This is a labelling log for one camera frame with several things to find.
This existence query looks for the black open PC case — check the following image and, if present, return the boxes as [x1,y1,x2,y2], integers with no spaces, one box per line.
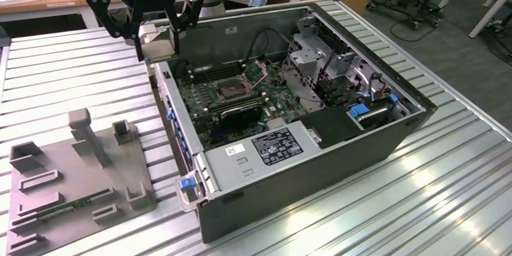
[138,0,439,245]

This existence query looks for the green motherboard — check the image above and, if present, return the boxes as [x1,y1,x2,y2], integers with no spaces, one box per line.
[175,59,322,146]

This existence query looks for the white barcode sticker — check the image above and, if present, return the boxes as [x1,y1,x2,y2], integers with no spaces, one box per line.
[223,144,247,156]

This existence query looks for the metal socket cover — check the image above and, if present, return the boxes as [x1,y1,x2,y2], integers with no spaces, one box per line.
[239,60,274,92]

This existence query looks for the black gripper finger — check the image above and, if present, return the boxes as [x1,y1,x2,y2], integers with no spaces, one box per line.
[162,0,203,56]
[86,0,147,63]

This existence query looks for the silver drive cage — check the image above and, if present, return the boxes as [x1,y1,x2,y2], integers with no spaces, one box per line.
[286,16,335,89]

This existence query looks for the blue slot retention bar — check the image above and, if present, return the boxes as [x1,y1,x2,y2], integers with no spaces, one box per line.
[163,96,190,161]

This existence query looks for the thin locking lever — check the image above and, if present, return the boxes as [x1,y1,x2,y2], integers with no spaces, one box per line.
[255,69,270,89]

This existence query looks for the black rating label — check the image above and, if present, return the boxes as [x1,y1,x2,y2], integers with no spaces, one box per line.
[251,128,306,166]

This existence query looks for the grey power supply unit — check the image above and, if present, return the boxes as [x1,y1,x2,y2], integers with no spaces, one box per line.
[198,119,326,194]

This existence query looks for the black graphics card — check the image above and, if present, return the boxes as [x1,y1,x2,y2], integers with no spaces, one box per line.
[207,103,266,146]

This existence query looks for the black arched wire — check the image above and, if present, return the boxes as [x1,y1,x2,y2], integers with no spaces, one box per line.
[247,28,295,62]

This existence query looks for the black plastic shroud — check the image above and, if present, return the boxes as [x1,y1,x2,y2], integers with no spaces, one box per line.
[299,107,366,149]

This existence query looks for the grey parts rack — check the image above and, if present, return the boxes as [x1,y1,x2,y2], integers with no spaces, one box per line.
[7,108,158,254]

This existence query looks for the white table leg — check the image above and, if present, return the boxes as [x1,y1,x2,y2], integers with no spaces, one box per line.
[467,0,512,40]

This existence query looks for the CPU socket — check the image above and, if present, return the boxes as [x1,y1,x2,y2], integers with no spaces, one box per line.
[215,79,252,104]

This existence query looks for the black RAM slot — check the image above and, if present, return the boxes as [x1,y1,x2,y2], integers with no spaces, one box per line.
[188,63,246,74]
[202,95,267,112]
[191,69,242,82]

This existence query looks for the silver CPU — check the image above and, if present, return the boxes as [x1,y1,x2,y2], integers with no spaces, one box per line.
[143,39,178,61]

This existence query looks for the green RAM stick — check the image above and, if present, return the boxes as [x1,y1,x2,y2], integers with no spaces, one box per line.
[36,189,110,221]

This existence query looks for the blue drive carrier handle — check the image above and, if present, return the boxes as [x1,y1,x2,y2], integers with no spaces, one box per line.
[346,103,370,119]

